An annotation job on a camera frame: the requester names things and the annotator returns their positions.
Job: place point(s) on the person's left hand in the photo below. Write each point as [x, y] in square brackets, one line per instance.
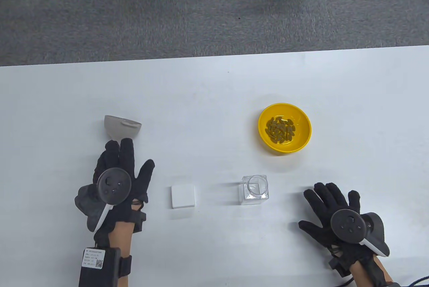
[125, 156]

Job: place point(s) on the person's right hand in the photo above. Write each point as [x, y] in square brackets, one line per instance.
[326, 203]

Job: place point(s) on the grey funnel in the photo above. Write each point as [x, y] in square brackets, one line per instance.
[120, 128]

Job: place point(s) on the white square jar lid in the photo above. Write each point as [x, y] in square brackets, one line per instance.
[183, 196]

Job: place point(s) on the yellow bowl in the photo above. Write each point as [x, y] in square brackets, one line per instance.
[301, 133]

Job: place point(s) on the clear square coffee jar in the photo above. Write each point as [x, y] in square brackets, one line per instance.
[248, 196]

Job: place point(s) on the green-brown seeds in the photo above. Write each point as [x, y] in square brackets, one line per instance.
[280, 129]

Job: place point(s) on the person's left forearm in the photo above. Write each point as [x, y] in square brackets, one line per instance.
[122, 240]

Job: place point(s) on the person's right forearm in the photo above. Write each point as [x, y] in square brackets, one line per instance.
[360, 275]

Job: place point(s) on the black labelled sensor box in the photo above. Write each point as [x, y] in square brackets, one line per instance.
[100, 273]
[390, 285]

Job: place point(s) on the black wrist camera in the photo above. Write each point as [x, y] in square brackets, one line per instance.
[139, 221]
[338, 265]

